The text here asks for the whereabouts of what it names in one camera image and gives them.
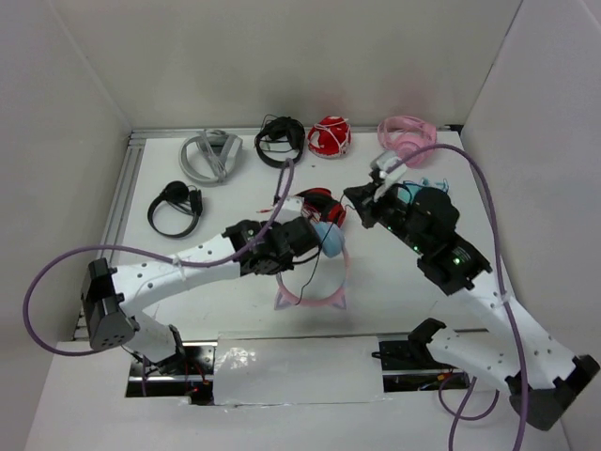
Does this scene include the small black headphones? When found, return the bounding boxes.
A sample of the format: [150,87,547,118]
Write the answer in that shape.
[146,180,206,239]

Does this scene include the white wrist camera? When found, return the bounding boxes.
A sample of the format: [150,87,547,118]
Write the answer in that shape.
[275,196,303,224]
[370,150,408,201]

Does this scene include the thin black headphone cable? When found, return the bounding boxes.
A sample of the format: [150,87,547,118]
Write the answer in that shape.
[295,234,325,304]

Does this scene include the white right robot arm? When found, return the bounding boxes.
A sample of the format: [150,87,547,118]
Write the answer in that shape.
[344,182,600,431]

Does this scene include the blue pink cat headphones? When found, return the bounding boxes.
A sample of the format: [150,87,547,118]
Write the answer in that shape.
[274,222,350,311]

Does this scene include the black headphones with cable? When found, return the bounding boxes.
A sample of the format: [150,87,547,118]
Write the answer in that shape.
[254,114,306,169]

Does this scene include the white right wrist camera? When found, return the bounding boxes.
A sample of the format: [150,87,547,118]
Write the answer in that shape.
[370,150,408,201]

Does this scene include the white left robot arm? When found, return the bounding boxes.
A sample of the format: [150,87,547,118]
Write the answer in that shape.
[81,217,320,375]

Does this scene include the teal cat ear headphones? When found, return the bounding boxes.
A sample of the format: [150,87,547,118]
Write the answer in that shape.
[403,178,450,198]

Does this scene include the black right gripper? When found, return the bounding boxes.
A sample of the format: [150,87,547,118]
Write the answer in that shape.
[344,179,430,255]

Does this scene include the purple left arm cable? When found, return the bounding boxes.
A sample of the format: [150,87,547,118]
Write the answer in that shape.
[22,158,296,396]

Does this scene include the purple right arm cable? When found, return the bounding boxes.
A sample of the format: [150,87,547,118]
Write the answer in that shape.
[398,143,532,451]

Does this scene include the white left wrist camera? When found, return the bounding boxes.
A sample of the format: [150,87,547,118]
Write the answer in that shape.
[275,196,303,224]

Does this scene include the white taped panel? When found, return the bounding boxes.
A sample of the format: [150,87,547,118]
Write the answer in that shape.
[213,336,384,406]

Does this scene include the red white patterned headphones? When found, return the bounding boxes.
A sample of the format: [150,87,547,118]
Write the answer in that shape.
[307,116,352,159]

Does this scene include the white grey headphones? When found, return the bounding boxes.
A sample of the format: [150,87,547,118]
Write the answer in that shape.
[178,129,243,186]

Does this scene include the red black headphones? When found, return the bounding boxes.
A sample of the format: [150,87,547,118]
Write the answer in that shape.
[297,187,347,227]

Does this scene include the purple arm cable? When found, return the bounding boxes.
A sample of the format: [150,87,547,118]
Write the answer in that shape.
[398,143,532,451]
[22,158,296,396]

